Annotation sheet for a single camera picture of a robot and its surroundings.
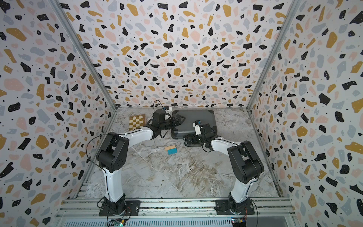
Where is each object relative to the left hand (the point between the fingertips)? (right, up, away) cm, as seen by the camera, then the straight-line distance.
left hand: (183, 120), depth 94 cm
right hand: (+5, -11, +1) cm, 13 cm away
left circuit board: (-31, -51, -24) cm, 65 cm away
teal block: (-7, -21, +1) cm, 22 cm away
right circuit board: (+29, -52, -23) cm, 64 cm away
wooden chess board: (-36, -2, +14) cm, 39 cm away
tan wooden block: (-9, -19, +3) cm, 22 cm away
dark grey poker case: (+2, -4, -4) cm, 6 cm away
